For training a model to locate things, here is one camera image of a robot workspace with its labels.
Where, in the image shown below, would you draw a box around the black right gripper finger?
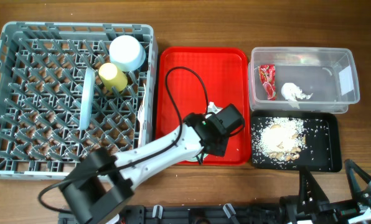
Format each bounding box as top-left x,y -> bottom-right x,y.
344,159 -> 371,200
298,167 -> 329,207

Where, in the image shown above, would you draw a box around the red snack wrapper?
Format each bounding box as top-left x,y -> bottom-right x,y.
258,64 -> 276,101

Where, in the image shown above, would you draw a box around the white napkin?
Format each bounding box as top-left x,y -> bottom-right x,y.
281,83 -> 312,101

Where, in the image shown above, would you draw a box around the pale blue bowl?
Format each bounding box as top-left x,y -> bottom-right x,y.
109,35 -> 146,72

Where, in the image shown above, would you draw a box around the yellow plastic cup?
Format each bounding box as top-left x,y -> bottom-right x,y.
98,63 -> 128,91

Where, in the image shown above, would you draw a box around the light blue plate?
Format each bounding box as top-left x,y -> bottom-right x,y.
79,68 -> 95,130

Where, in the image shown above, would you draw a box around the green bowl with rice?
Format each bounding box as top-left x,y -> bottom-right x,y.
187,154 -> 208,162

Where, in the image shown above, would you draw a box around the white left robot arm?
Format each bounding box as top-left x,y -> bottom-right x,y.
59,104 -> 245,223

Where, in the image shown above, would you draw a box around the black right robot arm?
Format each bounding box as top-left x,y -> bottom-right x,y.
278,159 -> 371,223

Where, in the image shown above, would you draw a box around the grey dishwasher rack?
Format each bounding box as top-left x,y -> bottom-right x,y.
0,22 -> 158,180

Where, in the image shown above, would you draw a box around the black plastic bin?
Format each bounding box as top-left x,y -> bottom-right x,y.
250,110 -> 342,172

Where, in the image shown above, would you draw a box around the red plastic tray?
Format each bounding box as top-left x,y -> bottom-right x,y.
154,47 -> 251,166

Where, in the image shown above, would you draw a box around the spilled rice and peanut shells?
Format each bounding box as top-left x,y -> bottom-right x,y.
252,117 -> 307,164

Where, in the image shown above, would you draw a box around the white plastic fork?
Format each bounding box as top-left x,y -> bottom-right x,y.
137,83 -> 146,147

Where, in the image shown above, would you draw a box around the clear plastic bin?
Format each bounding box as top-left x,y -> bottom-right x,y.
248,47 -> 360,113

